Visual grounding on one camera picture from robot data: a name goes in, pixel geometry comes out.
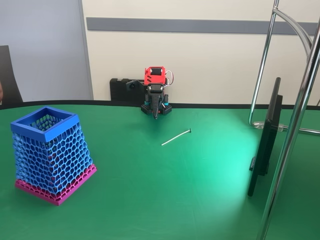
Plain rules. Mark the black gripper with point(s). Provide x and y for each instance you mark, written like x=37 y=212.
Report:
x=155 y=98

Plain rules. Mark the thin white stick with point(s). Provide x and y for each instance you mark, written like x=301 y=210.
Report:
x=175 y=138

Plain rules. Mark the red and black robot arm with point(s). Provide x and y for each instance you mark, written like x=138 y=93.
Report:
x=148 y=79

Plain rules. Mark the black arm base with clamps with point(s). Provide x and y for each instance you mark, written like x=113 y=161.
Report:
x=145 y=108

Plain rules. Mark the blue and pink lattice basket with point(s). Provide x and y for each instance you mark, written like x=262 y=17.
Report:
x=50 y=160

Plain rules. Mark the black plastic tool case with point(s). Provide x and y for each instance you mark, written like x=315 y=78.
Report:
x=120 y=90

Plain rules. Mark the green table cloth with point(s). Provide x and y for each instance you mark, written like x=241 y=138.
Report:
x=160 y=187

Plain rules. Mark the clear plastic clip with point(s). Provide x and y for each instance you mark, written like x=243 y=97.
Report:
x=260 y=124

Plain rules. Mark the black monitor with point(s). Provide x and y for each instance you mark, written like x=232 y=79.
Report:
x=265 y=147

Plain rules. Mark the chrome tube stand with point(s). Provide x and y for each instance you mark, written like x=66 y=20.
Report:
x=285 y=170

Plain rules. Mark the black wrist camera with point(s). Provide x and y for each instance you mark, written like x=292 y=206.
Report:
x=132 y=85

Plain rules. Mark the grey wall rail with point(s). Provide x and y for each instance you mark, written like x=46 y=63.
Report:
x=200 y=25

